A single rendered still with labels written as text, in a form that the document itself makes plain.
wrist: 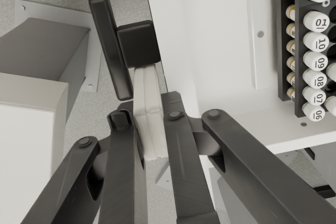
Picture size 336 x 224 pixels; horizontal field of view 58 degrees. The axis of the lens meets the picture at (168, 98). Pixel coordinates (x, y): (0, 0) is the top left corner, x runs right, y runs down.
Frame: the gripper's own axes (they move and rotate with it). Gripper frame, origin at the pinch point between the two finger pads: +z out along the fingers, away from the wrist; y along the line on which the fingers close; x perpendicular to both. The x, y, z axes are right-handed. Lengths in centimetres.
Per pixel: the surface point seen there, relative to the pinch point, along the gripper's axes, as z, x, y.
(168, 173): 90, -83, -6
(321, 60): 2.2, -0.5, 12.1
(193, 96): 0.6, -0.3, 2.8
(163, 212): 94, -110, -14
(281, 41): 6.4, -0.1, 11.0
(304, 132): 4.8, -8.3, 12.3
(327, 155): 38, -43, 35
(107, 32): 2.3, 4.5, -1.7
